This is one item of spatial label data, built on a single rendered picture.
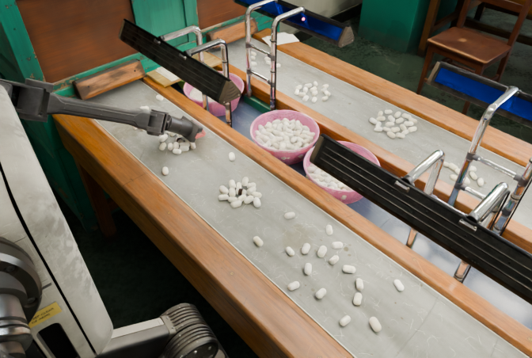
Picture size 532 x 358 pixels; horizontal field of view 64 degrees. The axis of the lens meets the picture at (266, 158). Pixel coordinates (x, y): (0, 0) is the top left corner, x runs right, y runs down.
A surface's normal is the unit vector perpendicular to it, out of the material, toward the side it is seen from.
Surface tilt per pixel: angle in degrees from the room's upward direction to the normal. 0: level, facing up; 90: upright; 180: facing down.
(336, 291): 0
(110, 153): 0
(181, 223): 0
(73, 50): 90
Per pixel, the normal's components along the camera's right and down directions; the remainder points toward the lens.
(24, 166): 0.41, -0.84
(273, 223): 0.00, -0.76
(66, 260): 0.91, 0.26
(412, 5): -0.70, 0.46
